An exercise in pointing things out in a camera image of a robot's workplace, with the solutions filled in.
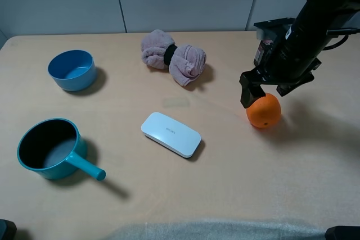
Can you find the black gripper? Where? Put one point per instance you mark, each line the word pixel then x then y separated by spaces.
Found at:
pixel 290 61

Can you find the black object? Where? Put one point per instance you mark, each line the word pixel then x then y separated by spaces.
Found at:
pixel 8 230
pixel 343 233

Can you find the black band on towel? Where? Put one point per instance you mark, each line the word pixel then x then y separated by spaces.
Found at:
pixel 169 52

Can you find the black object bottom left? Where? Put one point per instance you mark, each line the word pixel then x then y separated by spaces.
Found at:
pixel 8 230

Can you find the dark small carton box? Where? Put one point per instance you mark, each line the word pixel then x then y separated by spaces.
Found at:
pixel 264 47

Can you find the pink rolled towel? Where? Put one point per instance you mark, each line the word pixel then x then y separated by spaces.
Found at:
pixel 187 64

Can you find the white rectangular case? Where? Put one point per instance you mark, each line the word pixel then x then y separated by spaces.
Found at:
pixel 171 134

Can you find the grey cloth at bottom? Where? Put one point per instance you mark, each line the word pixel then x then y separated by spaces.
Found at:
pixel 219 229

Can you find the black object bottom right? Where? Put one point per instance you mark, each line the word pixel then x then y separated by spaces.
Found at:
pixel 343 233

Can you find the blue plastic bowl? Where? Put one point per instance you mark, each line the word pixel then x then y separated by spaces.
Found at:
pixel 73 70

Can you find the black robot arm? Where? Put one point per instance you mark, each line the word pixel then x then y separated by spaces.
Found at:
pixel 334 14

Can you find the teal saucepan with handle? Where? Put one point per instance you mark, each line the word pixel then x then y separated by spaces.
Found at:
pixel 54 149

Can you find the orange fruit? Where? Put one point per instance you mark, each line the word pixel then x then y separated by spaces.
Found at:
pixel 264 112

